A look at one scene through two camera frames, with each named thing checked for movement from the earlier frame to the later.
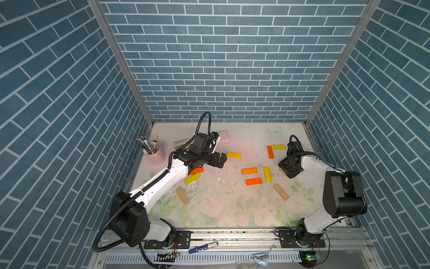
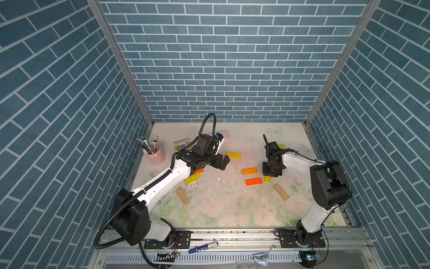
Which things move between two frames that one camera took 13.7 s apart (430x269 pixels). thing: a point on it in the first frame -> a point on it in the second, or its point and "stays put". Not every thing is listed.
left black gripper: [214, 162] stays put
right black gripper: [288, 174] -> [266, 173]
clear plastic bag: [262, 258] stays put
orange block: [197, 170] stays put
